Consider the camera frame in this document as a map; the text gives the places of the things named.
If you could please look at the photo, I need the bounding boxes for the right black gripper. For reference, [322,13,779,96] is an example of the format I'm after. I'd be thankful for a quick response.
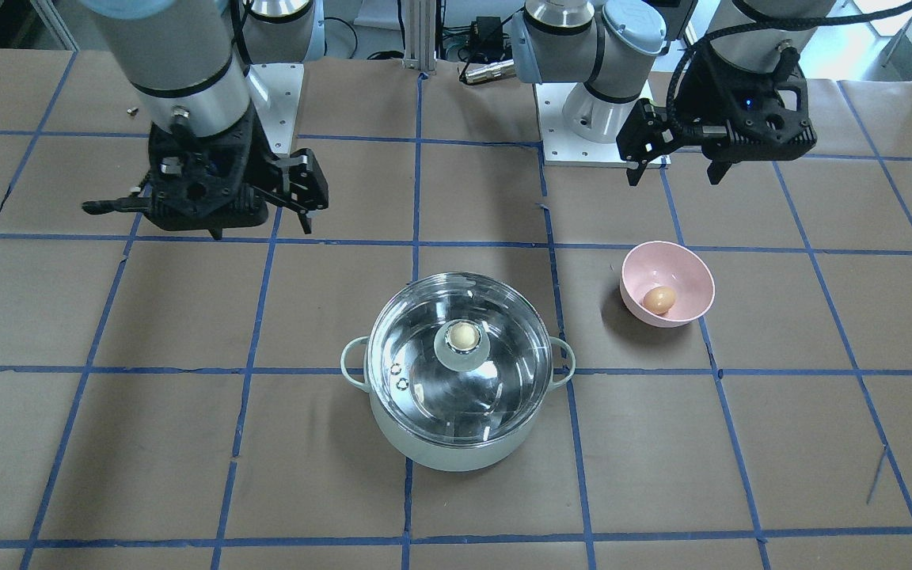
[81,119,314,241]

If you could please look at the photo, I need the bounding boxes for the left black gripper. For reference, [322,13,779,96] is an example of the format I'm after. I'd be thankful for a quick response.
[627,40,818,187]

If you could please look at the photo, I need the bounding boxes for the brown egg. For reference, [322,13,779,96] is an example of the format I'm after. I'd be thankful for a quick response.
[643,286,678,315]

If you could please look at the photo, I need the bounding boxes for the glass pot lid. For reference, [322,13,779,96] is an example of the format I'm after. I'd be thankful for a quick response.
[366,272,554,444]

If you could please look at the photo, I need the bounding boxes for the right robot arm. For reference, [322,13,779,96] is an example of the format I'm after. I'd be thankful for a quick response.
[81,1,670,241]

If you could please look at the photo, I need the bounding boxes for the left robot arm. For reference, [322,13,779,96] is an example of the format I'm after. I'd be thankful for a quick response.
[510,1,832,185]

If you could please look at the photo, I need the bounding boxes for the pale green electric pot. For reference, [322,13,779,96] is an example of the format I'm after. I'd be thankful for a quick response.
[340,272,576,473]

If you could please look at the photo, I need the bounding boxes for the pink bowl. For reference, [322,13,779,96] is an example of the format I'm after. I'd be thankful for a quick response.
[618,241,716,328]

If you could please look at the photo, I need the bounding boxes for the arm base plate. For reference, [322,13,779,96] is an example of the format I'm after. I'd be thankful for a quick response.
[247,63,305,157]
[534,83,638,167]

